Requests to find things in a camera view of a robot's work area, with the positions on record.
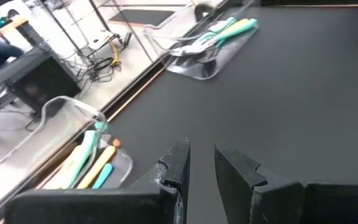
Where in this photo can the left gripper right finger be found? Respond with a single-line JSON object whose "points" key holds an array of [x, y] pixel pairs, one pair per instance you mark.
{"points": [[238, 186]]}

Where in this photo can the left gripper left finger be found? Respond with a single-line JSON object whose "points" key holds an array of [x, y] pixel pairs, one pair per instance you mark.
{"points": [[89, 208]]}

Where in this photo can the clear plastic bin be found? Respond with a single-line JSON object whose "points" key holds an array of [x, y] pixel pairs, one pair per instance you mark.
{"points": [[185, 70], [57, 124]]}

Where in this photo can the black computer tower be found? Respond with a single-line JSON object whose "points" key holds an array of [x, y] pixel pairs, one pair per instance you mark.
{"points": [[42, 90]]}

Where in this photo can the gray office desk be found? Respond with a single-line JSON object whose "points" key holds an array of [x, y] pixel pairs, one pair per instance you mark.
{"points": [[11, 74]]}

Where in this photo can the white power adapter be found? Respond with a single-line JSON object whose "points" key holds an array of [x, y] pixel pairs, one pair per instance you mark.
{"points": [[101, 39]]}

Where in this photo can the black plug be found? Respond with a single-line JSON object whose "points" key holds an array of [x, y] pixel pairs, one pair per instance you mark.
{"points": [[127, 39]]}

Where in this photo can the hazard-striped floor mat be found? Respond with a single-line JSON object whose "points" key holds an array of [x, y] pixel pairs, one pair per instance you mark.
{"points": [[141, 17]]}

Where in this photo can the tan wooden board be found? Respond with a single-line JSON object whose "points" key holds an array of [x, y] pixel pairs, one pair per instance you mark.
{"points": [[11, 28]]}

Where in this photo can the metal frame legs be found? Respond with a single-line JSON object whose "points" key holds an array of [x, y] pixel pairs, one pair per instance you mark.
{"points": [[99, 15]]}

